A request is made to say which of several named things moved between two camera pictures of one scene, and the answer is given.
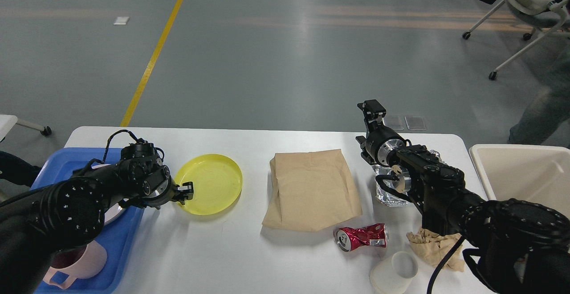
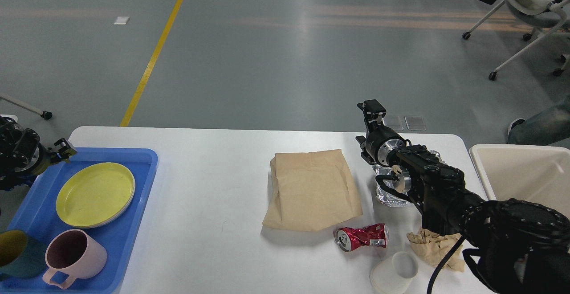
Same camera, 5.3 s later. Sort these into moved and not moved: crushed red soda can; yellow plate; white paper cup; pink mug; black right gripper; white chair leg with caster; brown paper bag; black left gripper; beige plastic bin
Moved: white chair leg with caster; black left gripper; yellow plate
Not moved: brown paper bag; pink mug; black right gripper; beige plastic bin; crushed red soda can; white paper cup
